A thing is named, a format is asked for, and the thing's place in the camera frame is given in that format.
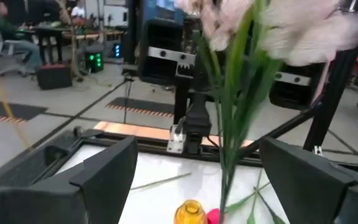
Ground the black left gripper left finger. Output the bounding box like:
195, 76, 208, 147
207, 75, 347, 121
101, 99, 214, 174
0, 136, 139, 224

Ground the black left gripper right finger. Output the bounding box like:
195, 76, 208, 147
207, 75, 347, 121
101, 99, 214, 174
259, 136, 358, 224

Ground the white blossom bunch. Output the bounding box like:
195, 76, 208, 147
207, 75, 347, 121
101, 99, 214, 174
174, 0, 358, 224

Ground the yellow glass vase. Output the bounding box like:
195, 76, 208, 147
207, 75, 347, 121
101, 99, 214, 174
173, 198, 208, 224

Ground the black orange hazard mat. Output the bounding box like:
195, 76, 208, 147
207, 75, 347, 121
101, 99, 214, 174
0, 99, 48, 124
105, 96, 176, 119

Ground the light wooden side board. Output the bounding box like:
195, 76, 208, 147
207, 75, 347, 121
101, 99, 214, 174
93, 120, 255, 148

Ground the black box with red top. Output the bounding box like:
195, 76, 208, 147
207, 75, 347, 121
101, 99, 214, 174
36, 63, 73, 91

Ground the black device with green lights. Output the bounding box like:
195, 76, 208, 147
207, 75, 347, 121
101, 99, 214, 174
83, 45, 106, 74

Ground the brown wooden pole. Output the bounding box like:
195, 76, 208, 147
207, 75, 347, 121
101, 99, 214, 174
55, 0, 85, 83

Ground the person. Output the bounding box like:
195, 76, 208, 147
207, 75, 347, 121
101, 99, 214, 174
71, 0, 87, 18
0, 14, 42, 75

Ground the grey office chair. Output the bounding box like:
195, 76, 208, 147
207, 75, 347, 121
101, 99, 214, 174
0, 30, 28, 77

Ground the black work table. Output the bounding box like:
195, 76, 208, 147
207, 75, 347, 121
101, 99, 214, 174
34, 27, 65, 67

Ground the black diagonal frame brace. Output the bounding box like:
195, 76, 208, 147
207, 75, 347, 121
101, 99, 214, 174
237, 103, 323, 160

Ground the black aluminium frame post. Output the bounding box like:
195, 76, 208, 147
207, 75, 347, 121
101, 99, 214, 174
301, 45, 358, 154

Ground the yellow hanging cable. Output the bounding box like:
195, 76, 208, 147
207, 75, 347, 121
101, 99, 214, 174
0, 42, 31, 151

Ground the black rail-mounted clamp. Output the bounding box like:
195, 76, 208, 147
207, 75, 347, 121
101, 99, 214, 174
165, 55, 214, 156

